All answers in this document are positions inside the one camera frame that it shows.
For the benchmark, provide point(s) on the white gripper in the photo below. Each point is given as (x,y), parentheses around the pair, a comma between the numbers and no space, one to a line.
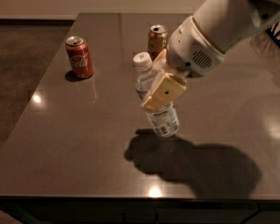
(191,48)

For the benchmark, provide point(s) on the clear plastic water bottle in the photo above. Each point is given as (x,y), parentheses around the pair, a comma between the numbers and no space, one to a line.
(162,117)

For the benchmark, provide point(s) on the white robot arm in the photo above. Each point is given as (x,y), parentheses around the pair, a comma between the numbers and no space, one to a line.
(226,22)

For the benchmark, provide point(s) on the gold soda can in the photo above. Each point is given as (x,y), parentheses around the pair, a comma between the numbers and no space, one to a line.
(157,40)

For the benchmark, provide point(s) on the red cola can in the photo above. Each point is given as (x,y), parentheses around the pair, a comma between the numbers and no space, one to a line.
(79,56)

